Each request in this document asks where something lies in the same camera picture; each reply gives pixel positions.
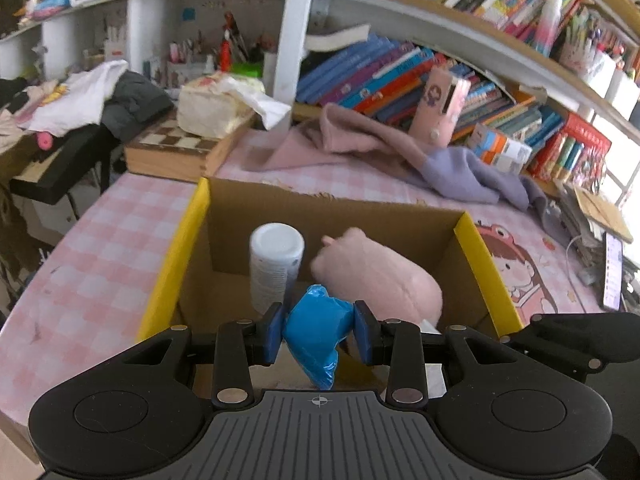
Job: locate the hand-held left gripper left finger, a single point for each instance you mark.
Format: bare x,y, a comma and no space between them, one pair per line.
274,335

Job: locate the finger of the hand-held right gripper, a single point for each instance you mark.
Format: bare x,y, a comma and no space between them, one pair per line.
590,340

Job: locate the brown envelope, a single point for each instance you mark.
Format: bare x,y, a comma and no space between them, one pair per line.
600,210

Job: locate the white desk organiser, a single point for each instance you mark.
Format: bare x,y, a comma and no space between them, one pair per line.
600,72

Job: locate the dark grey garment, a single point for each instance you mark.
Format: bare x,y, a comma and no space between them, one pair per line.
135,100

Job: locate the row of red books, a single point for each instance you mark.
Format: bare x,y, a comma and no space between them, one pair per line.
575,150

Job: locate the pink plush toy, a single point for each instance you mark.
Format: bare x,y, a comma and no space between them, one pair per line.
385,280

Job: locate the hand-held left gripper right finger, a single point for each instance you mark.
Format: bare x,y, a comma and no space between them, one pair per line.
363,335

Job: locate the white bookshelf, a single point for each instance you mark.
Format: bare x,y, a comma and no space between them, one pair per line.
295,20

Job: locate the pink and purple cloth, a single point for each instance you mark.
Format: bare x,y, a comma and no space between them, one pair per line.
450,170

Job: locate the red figurine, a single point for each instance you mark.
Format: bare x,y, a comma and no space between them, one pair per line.
227,50

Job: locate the pink cartoon case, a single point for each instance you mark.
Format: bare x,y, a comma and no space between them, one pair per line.
440,105

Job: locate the small pink toy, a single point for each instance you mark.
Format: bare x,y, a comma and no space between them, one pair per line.
44,141

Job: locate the white shirt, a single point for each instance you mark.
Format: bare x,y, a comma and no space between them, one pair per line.
85,95

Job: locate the orange white carton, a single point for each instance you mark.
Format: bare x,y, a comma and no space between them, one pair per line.
505,142
492,162

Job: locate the stack of papers and books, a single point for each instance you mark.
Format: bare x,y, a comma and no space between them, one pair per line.
570,220

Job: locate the yellow cardboard box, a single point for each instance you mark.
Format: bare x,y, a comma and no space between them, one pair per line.
350,220

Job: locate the pink white gradient bottle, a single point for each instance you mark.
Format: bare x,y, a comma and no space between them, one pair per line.
546,25

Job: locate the green tray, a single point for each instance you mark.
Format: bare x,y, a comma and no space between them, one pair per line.
247,69

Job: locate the grey paperback book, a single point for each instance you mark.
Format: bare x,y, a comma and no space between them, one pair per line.
340,37

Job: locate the blue plastic packet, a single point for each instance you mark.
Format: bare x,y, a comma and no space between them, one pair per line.
315,335

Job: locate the wooden chess box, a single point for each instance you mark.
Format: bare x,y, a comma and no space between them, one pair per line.
170,152

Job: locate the cluster of pens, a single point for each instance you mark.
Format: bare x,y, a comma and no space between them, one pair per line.
190,52

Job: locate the white spray bottle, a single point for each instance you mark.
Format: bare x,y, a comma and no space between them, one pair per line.
275,270

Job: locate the black smartphone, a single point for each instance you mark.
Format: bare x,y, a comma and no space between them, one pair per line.
612,275

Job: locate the cream wrapped bundle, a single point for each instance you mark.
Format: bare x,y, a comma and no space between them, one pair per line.
210,105

